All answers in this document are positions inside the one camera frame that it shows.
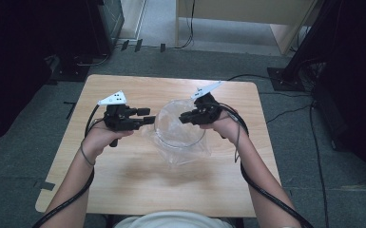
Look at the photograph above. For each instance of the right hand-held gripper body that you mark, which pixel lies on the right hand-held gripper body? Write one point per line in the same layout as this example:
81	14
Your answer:
207	110

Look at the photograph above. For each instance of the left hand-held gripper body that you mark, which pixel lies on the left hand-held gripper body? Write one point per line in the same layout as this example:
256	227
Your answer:
117	118

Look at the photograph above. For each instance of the clear round container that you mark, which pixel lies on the clear round container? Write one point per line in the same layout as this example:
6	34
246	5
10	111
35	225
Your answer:
180	133

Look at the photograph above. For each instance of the clear plastic bag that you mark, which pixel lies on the clear plastic bag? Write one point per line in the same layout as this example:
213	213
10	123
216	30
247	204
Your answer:
177	156

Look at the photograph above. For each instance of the person's right hand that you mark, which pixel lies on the person's right hand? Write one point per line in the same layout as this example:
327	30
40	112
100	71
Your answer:
228	126

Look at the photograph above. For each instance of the person's left hand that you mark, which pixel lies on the person's left hand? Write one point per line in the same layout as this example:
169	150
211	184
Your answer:
98	139

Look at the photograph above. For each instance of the short black tape strip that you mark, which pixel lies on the short black tape strip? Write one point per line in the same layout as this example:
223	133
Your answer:
162	47
124	45
138	45

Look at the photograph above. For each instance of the grey tape strip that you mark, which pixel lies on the grey tape strip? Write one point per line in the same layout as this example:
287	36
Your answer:
46	185

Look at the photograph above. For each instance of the person's white shirt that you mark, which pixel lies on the person's white shirt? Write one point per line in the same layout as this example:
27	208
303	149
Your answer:
174	221

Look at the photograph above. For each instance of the light wooden desk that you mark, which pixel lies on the light wooden desk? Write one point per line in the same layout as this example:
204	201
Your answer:
250	11

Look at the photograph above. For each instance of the dark curtain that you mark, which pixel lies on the dark curtain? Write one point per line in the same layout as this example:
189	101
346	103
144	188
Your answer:
358	79
9	63

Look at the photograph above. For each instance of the black flat base plate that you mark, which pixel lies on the black flat base plate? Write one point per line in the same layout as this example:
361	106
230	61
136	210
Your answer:
71	71

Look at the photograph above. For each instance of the black stand with base plate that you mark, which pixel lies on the black stand with base plate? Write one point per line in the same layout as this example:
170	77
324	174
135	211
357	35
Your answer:
293	79

